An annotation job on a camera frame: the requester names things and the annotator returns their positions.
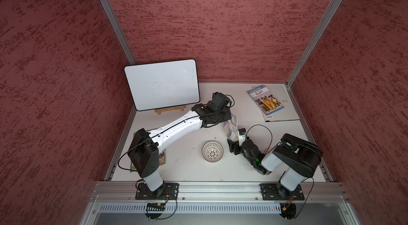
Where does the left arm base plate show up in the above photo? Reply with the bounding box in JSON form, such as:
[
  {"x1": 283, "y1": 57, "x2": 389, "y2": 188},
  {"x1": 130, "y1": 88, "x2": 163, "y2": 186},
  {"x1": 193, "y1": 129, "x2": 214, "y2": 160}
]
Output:
[{"x1": 135, "y1": 182, "x2": 180, "y2": 201}]

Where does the white patterned breakfast bowl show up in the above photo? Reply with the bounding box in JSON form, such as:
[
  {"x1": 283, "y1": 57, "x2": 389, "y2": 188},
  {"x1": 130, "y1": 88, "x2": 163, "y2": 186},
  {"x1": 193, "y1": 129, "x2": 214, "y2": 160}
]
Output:
[{"x1": 201, "y1": 141, "x2": 224, "y2": 163}]

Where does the aluminium corner post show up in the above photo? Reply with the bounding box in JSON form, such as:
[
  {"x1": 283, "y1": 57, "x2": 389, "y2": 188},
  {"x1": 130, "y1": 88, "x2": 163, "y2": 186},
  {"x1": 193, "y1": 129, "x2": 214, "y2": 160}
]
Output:
[
  {"x1": 99, "y1": 0, "x2": 136, "y2": 65},
  {"x1": 286, "y1": 0, "x2": 343, "y2": 89}
]

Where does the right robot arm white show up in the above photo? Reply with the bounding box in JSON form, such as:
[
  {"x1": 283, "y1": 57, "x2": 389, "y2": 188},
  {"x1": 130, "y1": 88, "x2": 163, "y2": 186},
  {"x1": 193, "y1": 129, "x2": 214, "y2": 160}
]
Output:
[{"x1": 227, "y1": 133, "x2": 323, "y2": 200}]

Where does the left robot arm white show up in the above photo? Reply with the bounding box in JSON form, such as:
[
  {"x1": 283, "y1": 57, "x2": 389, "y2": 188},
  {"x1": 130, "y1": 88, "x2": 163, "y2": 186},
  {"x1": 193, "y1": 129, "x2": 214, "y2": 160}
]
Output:
[{"x1": 126, "y1": 92, "x2": 235, "y2": 196}]

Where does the dog book blue cover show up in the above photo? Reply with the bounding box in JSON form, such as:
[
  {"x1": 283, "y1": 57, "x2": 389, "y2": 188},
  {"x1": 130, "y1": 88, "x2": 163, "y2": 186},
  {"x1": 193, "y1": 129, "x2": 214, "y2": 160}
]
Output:
[{"x1": 247, "y1": 85, "x2": 284, "y2": 116}]

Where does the white board black frame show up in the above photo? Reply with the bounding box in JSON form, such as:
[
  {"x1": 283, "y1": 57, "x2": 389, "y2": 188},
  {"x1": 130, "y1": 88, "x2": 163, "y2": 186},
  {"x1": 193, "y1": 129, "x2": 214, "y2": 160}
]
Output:
[{"x1": 124, "y1": 59, "x2": 200, "y2": 111}]

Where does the oats bag white purple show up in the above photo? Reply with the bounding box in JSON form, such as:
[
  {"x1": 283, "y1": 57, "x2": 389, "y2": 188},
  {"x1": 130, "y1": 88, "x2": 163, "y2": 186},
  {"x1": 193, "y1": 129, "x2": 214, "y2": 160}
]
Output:
[{"x1": 223, "y1": 111, "x2": 239, "y2": 142}]

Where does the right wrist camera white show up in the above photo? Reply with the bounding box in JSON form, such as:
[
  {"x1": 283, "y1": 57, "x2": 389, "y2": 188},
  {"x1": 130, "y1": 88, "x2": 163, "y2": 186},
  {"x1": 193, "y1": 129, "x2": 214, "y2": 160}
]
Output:
[{"x1": 238, "y1": 128, "x2": 247, "y2": 146}]

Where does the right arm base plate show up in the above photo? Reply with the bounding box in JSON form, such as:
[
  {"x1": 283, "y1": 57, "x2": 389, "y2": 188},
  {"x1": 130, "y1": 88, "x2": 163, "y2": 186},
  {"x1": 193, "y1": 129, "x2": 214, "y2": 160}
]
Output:
[{"x1": 259, "y1": 183, "x2": 305, "y2": 201}]

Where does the wooden board stand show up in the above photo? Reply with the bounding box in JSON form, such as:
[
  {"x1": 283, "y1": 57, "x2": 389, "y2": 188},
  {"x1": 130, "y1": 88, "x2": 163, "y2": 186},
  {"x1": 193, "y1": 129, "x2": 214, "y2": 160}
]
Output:
[{"x1": 154, "y1": 106, "x2": 185, "y2": 115}]

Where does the aluminium front rail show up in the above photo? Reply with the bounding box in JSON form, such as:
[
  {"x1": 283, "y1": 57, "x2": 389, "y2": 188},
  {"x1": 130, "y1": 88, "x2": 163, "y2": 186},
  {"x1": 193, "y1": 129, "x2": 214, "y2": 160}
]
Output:
[{"x1": 86, "y1": 181, "x2": 352, "y2": 220}]

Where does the left aluminium corner post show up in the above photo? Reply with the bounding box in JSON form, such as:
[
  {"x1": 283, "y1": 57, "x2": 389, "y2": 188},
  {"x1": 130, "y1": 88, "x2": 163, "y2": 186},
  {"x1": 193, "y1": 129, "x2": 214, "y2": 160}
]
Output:
[{"x1": 99, "y1": 0, "x2": 136, "y2": 65}]

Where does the colourful history magazine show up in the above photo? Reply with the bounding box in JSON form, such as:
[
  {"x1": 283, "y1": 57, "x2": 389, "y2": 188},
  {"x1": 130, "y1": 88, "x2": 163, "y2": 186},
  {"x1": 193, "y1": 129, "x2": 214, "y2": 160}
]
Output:
[{"x1": 128, "y1": 133, "x2": 165, "y2": 175}]

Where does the right aluminium corner post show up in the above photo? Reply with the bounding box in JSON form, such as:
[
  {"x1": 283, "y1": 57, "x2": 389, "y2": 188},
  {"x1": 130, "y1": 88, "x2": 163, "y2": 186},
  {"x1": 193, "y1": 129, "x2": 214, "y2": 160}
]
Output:
[{"x1": 286, "y1": 0, "x2": 343, "y2": 89}]

